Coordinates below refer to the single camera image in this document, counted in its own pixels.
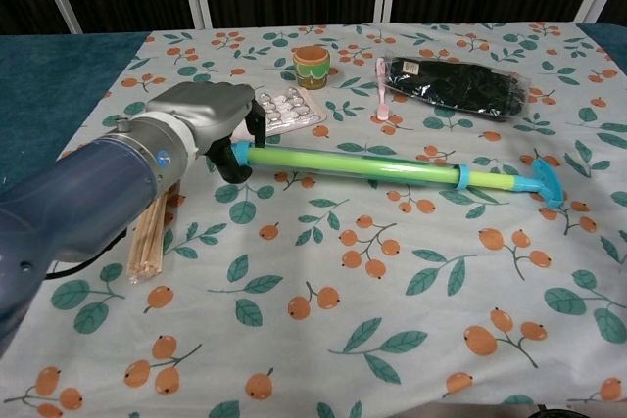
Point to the grey black left robot hand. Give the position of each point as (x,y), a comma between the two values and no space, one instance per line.
(206,105)

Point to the green blue water pump toy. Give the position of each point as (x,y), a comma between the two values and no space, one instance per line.
(352,163)

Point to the blister pack of metal rings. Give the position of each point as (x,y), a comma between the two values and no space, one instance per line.
(289,109)

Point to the small terracotta green flower pot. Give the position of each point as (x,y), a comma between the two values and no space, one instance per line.
(311,67)

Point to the bundle of wooden sticks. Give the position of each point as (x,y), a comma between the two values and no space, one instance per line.
(149,242)

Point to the pink toothbrush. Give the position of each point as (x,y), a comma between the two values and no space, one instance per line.
(381,90)

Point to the floral orange fruit tablecloth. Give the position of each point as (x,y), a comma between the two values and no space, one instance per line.
(343,266)

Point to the black gloves in plastic bag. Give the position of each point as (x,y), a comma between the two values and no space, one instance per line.
(455,85)

